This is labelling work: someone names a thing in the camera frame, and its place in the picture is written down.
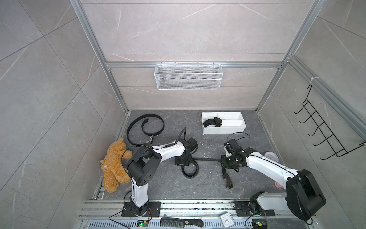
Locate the white divided storage box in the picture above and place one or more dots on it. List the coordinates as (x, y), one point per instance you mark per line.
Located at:
(232, 122)

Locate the pink round container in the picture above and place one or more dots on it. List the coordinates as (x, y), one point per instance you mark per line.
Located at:
(272, 156)

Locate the white wire mesh basket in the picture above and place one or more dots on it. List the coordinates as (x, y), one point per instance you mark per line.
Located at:
(188, 76)

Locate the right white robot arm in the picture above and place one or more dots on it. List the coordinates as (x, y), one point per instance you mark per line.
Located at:
(302, 197)

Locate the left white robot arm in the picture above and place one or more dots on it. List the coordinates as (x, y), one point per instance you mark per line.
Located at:
(143, 165)

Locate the small white clock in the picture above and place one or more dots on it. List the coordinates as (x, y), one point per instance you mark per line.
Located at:
(227, 220)

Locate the long black leather belt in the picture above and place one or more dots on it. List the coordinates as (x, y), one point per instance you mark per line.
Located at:
(213, 122)

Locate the black wire hook rack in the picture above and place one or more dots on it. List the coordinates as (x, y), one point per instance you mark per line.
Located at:
(337, 148)

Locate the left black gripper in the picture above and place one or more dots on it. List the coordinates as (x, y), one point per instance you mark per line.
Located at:
(189, 161)

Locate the black comb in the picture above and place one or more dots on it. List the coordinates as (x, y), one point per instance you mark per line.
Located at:
(180, 223)

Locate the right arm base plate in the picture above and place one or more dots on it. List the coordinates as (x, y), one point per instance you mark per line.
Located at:
(248, 208)

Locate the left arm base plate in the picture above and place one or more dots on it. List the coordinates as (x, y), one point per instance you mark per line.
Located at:
(149, 209)

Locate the brown teddy bear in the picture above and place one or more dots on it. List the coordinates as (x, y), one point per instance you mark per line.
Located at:
(112, 167)

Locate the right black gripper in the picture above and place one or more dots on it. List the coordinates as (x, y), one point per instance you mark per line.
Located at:
(224, 163)

